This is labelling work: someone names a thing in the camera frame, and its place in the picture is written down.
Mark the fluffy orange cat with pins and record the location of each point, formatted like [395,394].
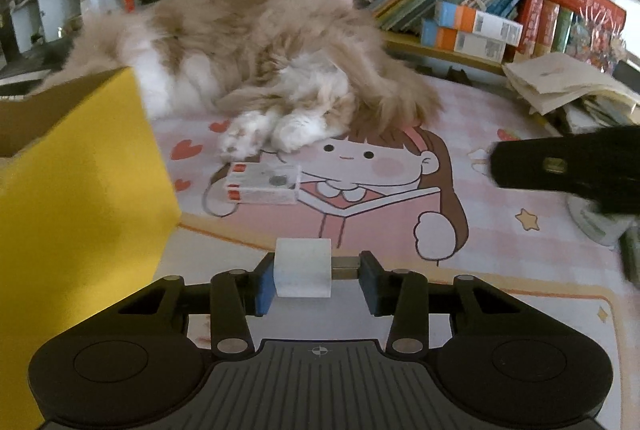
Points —
[250,50]

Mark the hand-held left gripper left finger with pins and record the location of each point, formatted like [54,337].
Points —
[265,285]

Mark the colourful packet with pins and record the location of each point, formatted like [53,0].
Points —
[597,40]

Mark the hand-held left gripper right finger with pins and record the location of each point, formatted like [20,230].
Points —
[371,285]

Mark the pile of books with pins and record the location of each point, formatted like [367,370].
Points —
[550,81]

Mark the white charger adapter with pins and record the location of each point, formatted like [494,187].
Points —
[302,267]

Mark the set of red books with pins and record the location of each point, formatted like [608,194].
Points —
[537,23]

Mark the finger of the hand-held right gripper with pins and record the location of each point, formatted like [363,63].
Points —
[550,165]

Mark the pink printed desktop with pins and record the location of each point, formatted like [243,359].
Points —
[500,260]

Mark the yellow cardboard box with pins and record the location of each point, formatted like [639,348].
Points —
[75,235]

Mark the white card box red label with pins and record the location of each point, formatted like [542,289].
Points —
[260,185]

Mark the black piano keyboard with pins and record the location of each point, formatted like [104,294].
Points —
[20,76]

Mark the orange blue box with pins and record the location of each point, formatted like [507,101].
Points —
[462,41]
[477,21]

